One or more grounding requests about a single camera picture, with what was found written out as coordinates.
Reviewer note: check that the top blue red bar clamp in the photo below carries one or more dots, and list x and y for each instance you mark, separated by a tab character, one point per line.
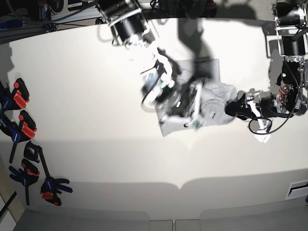
15	99

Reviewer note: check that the image right gripper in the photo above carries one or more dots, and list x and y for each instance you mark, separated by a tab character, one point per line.
260	110

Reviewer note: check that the long black bar clamp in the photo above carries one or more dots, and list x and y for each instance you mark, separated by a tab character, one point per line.
51	186

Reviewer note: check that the image wrist camera box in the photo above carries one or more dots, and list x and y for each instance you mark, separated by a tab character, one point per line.
262	138
197	123

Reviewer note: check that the grey T-shirt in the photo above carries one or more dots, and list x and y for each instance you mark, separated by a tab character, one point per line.
214	98

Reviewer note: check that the image left wrist camera box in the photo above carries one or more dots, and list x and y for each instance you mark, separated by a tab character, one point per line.
197	123

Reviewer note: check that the blue red bar clamp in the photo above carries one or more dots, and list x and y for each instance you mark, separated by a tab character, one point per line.
21	132
15	99

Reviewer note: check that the lower left blue bar clamp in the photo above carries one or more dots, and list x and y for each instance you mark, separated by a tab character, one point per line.
27	176

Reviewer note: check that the image left gripper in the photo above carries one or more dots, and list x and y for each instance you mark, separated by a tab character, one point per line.
188	106

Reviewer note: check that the black flat bar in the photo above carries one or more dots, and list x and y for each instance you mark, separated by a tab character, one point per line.
6	205

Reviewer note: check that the white label with black mark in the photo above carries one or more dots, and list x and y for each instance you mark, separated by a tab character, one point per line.
297	190

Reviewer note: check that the image right wrist camera box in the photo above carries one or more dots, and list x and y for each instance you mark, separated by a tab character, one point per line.
262	138

